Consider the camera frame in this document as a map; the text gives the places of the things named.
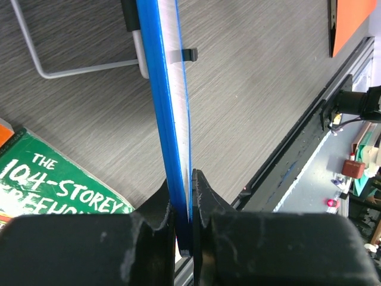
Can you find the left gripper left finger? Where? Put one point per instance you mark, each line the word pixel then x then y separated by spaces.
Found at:
pixel 92 249

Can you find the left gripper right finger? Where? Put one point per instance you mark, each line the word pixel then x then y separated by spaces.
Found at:
pixel 264 248

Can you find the blue framed whiteboard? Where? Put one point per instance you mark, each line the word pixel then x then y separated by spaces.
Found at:
pixel 155 27

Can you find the green treehouse book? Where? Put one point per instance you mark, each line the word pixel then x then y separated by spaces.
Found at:
pixel 38 179

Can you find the red box in background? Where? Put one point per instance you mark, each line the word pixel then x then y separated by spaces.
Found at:
pixel 353 169

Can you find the orange treehouse book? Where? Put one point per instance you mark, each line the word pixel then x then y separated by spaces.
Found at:
pixel 6 131

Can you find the orange clipboard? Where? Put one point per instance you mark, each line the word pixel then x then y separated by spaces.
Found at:
pixel 345 17

